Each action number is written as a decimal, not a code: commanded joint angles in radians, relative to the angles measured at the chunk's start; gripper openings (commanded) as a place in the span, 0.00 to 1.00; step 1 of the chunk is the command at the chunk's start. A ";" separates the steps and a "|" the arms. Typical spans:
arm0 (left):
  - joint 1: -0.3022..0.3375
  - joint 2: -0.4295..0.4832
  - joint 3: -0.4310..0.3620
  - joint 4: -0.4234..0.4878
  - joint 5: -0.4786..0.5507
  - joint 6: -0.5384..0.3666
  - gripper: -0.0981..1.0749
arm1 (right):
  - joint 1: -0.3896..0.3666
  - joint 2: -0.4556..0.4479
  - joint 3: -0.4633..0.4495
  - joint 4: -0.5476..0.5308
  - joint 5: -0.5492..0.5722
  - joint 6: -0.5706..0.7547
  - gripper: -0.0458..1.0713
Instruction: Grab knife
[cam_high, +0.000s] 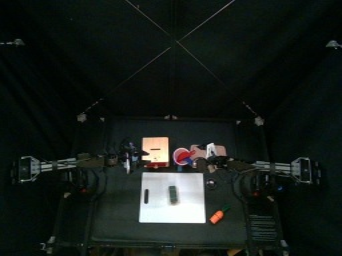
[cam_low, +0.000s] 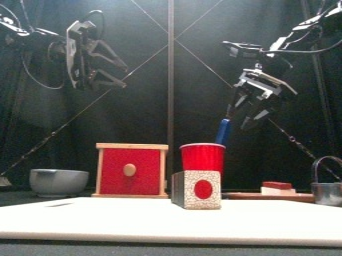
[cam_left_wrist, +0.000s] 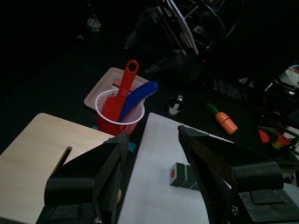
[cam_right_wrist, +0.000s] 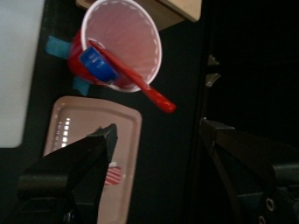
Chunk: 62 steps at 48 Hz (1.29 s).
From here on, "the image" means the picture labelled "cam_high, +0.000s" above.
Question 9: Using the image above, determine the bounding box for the pink tray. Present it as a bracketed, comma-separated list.
[190, 144, 228, 160]

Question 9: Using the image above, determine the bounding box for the blue toy utensil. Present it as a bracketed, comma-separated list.
[179, 150, 198, 168]

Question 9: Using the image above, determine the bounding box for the red cup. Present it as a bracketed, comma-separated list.
[172, 147, 192, 167]

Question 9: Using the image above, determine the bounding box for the white cutting board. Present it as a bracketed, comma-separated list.
[138, 171, 207, 224]

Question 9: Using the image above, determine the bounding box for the orange toy carrot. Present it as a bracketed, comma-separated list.
[208, 203, 232, 225]

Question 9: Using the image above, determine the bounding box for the white text label sticker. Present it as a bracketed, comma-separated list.
[247, 214, 274, 243]

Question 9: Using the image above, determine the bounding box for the thin diagonal cord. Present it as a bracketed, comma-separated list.
[83, 0, 236, 114]
[124, 0, 259, 117]

